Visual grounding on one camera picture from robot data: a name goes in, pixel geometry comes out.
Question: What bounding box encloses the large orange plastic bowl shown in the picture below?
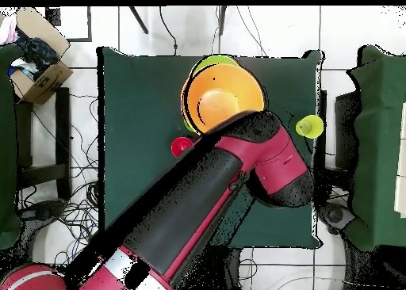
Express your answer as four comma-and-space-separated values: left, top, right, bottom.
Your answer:
180, 63, 266, 135

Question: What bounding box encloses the green plastic bowl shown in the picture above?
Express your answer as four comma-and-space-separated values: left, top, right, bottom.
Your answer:
190, 55, 239, 77

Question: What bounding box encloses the red plastic cup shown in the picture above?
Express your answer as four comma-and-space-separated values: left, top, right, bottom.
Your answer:
170, 136, 193, 158

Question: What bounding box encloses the dark green tablecloth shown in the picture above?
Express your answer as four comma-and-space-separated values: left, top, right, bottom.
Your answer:
96, 46, 324, 249

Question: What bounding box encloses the yellow plastic cup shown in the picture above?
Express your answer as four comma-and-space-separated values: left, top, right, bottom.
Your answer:
295, 114, 325, 139

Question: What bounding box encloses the black tripod leg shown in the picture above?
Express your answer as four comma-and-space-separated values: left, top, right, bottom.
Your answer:
217, 6, 228, 36
128, 6, 149, 35

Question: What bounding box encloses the black equipment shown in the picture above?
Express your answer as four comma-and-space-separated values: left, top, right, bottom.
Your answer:
317, 203, 357, 237

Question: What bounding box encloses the black wheeled base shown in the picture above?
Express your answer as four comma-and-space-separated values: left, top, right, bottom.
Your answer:
18, 200, 67, 272

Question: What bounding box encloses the cardboard box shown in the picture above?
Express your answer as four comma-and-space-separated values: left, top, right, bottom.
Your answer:
9, 6, 74, 105

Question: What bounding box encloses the dark green cloth cover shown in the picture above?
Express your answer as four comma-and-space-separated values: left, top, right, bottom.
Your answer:
342, 44, 406, 252
0, 44, 23, 250

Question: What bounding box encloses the dark blue clothing bundle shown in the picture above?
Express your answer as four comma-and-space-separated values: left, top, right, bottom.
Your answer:
15, 29, 59, 72

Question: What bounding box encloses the pale pink cloth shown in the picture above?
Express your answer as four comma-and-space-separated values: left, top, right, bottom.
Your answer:
0, 15, 20, 45

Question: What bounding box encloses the thin black floor cable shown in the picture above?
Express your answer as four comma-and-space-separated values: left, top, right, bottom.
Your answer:
236, 6, 267, 57
158, 6, 178, 56

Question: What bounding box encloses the black metal frame stand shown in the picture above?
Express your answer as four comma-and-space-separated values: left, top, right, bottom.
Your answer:
13, 86, 72, 202

